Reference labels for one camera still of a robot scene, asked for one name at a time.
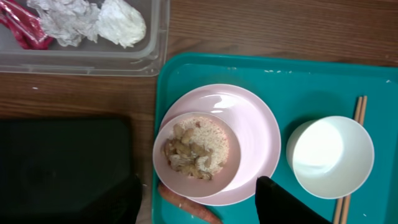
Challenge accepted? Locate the white cup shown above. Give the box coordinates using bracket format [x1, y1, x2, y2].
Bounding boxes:
[286, 116, 375, 199]

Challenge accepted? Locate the teal serving tray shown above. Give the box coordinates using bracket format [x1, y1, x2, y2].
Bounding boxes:
[155, 53, 397, 223]

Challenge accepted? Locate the white paper liner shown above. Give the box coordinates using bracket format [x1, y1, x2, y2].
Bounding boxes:
[96, 0, 147, 48]

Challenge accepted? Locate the clear plastic bin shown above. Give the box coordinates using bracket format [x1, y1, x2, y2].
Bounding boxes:
[1, 0, 170, 77]

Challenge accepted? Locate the orange carrot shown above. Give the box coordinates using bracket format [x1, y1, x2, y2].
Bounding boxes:
[157, 182, 223, 224]

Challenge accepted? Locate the white tissue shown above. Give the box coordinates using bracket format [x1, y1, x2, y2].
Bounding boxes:
[27, 0, 100, 47]

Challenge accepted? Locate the red snack wrapper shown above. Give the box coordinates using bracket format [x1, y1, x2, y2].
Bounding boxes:
[1, 0, 53, 50]

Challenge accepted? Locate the black plastic tray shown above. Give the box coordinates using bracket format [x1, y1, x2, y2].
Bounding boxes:
[1, 117, 142, 223]

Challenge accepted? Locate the pink plate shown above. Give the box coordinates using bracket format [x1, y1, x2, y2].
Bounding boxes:
[160, 84, 281, 206]

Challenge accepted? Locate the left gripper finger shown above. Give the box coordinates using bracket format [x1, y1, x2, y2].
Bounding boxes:
[255, 176, 331, 224]

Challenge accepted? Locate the wooden chopstick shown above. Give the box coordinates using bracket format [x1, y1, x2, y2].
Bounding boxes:
[338, 96, 368, 224]
[333, 96, 368, 224]

